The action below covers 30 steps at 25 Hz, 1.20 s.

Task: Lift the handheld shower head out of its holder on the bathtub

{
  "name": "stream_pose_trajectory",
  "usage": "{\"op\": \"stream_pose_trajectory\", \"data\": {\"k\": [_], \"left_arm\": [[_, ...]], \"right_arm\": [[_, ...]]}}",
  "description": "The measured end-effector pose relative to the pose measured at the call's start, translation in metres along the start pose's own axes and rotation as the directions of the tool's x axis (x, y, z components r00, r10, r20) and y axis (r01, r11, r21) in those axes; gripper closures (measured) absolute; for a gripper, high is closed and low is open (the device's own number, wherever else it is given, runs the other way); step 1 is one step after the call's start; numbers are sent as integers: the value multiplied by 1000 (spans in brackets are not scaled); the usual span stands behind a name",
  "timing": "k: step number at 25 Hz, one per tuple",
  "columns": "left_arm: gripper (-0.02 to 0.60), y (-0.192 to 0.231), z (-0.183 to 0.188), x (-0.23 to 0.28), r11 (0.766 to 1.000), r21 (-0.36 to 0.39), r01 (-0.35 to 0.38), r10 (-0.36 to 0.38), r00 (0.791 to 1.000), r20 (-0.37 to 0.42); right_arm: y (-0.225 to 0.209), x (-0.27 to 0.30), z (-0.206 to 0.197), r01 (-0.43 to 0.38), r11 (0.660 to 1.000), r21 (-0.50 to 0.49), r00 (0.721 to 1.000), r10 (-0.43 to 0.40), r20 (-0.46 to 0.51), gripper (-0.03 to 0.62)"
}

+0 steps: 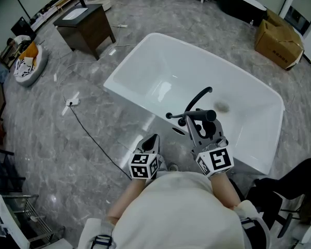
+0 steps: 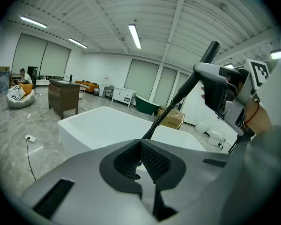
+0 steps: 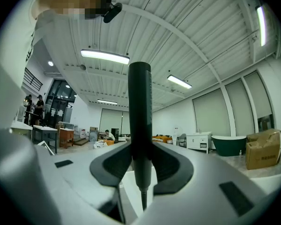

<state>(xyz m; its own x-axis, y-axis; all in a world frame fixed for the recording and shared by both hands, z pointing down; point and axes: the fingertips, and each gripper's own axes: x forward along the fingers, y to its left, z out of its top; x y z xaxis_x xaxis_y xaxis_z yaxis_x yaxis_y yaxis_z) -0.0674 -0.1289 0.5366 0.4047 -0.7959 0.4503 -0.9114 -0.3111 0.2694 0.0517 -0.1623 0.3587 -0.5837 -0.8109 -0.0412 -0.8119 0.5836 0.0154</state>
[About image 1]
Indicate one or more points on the white bathtub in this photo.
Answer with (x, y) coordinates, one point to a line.
(186, 61)

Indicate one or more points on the brown cardboard box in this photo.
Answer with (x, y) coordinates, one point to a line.
(277, 40)

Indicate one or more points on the person's right forearm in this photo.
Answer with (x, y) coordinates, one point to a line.
(225, 191)

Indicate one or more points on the black shower head holder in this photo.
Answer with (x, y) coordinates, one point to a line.
(206, 128)

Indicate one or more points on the orange cushion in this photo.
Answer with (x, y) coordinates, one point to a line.
(29, 51)

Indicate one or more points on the metal bathtub drain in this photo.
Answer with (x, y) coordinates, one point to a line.
(221, 106)

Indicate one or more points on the white rectangular sink basin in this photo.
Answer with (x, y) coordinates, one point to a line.
(74, 13)

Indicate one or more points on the white power strip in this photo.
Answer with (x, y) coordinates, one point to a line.
(122, 26)
(72, 102)

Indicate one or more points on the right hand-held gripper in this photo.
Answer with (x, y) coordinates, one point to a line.
(219, 159)

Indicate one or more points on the black handheld shower head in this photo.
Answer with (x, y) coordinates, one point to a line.
(204, 114)

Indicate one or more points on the person's white shirt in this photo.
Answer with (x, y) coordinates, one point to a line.
(181, 211)

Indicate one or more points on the white floor tape strip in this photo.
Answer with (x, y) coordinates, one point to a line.
(67, 109)

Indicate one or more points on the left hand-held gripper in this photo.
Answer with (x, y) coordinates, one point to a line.
(142, 166)

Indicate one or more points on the person's left forearm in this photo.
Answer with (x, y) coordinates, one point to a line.
(127, 201)

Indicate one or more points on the grey round basket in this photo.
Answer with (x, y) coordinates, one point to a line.
(37, 70)

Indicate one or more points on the black freestanding bathtub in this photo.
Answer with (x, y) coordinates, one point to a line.
(235, 4)

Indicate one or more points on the dark wooden vanity cabinet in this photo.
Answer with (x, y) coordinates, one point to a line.
(90, 27)

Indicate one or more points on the black monitor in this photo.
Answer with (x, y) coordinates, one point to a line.
(22, 28)

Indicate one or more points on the black bathtub faucet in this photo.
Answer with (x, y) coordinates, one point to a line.
(197, 97)

